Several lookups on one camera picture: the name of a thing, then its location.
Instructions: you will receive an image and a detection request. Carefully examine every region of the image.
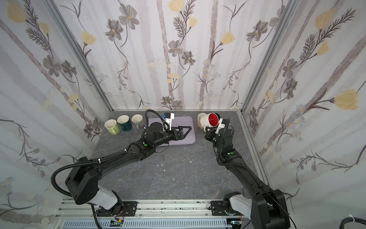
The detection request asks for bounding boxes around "dark green ceramic mug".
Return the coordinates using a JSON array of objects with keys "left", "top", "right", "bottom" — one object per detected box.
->
[{"left": 117, "top": 114, "right": 132, "bottom": 132}]

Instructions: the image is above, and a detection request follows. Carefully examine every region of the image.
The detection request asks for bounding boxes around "pink ceramic mug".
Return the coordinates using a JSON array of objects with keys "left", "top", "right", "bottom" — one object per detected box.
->
[{"left": 197, "top": 113, "right": 206, "bottom": 129}]

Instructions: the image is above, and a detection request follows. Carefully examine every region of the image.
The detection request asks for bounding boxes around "grey ceramic mug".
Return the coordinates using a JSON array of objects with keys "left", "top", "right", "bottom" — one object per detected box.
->
[{"left": 131, "top": 114, "right": 144, "bottom": 129}]

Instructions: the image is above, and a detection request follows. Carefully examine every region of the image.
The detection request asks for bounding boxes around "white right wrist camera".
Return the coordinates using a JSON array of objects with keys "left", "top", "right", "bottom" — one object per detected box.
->
[{"left": 215, "top": 119, "right": 226, "bottom": 135}]

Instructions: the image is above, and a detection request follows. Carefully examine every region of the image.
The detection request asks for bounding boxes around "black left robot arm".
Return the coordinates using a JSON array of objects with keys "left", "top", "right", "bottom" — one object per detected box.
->
[{"left": 65, "top": 122, "right": 192, "bottom": 216}]

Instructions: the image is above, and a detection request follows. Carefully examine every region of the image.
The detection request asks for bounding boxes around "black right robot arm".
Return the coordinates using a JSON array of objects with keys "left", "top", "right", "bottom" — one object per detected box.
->
[{"left": 205, "top": 128, "right": 290, "bottom": 229}]

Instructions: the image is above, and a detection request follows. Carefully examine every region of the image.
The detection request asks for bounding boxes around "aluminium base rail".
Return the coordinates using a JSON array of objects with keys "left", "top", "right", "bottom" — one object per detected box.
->
[{"left": 50, "top": 199, "right": 254, "bottom": 229}]

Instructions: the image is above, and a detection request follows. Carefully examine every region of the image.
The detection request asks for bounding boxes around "lilac plastic tray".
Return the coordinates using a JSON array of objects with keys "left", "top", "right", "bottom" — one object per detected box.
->
[{"left": 145, "top": 114, "right": 196, "bottom": 147}]

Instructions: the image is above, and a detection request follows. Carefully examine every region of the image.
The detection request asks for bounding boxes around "light green ceramic mug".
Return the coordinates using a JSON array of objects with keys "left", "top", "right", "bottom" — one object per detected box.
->
[{"left": 104, "top": 119, "right": 120, "bottom": 135}]

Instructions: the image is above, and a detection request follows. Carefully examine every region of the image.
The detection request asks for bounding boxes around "black corrugated right cable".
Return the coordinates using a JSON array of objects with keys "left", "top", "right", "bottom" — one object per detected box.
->
[{"left": 216, "top": 118, "right": 234, "bottom": 167}]

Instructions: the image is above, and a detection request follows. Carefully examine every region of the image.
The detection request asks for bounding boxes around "white ceramic mug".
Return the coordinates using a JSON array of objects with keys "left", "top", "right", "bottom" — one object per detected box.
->
[{"left": 201, "top": 113, "right": 219, "bottom": 131}]

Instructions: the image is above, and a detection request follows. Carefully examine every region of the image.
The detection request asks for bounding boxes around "black corrugated left cable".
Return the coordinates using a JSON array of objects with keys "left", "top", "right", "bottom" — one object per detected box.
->
[{"left": 51, "top": 109, "right": 171, "bottom": 229}]

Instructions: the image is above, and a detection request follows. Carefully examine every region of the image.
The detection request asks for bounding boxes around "black corrugated cable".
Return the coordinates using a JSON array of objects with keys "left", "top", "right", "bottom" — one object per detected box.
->
[
  {"left": 51, "top": 109, "right": 171, "bottom": 229},
  {"left": 216, "top": 118, "right": 234, "bottom": 167}
]

